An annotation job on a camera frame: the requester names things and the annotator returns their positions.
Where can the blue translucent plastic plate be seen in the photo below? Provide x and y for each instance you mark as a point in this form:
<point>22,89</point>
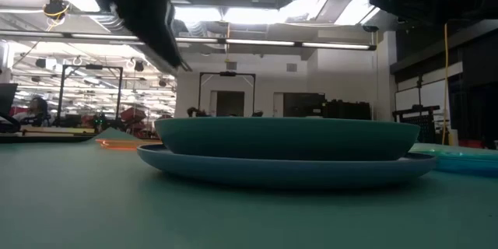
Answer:
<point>467,163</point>

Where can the black gantry frame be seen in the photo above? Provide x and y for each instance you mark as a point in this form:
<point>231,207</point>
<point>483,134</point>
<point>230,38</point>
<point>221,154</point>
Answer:
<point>93,67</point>
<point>227,74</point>

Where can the long ceiling light bar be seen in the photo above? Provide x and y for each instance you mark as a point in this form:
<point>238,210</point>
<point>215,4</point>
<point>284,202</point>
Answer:
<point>257,42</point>

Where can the teal deep plastic plate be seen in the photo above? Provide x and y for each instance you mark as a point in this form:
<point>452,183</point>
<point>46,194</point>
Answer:
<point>288,138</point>

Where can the dark blue plastic plate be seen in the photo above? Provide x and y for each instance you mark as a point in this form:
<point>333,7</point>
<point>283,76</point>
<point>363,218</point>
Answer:
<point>288,171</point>

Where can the black shelf unit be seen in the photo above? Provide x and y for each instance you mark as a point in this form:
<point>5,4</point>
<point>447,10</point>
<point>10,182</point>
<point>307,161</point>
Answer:
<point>303,105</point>

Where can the red box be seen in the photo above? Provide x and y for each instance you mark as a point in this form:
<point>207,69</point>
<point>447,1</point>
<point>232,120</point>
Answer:
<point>470,143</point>

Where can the white bottle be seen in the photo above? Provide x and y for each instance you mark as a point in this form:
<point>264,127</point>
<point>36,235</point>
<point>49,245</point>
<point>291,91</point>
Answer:
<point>453,138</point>

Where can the black storage case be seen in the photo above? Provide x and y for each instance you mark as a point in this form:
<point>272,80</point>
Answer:
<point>348,111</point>

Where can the person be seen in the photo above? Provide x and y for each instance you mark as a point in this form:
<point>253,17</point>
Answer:
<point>35,111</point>

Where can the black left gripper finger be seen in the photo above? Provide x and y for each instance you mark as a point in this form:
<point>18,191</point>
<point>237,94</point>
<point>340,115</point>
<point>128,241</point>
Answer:
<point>151,27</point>

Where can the yellow bowl with food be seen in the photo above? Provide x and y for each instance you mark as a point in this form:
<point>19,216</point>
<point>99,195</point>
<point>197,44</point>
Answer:
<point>120,144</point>

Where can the whiteboard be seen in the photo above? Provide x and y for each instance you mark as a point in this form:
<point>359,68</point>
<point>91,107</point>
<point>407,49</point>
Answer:
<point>432,95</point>

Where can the green table mat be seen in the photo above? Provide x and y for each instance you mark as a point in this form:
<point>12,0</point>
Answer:
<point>116,210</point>

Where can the black table clamp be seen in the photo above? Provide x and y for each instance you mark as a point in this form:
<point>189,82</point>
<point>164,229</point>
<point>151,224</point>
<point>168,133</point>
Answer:
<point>196,113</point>
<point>257,114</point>

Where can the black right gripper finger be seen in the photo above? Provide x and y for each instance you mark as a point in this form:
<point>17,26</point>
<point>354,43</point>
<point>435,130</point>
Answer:
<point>408,4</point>

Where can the dark monitor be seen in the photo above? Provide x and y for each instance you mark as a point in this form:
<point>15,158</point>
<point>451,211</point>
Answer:
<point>7,101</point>

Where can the black pegboard rack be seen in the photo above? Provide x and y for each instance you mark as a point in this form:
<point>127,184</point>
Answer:
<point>422,124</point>

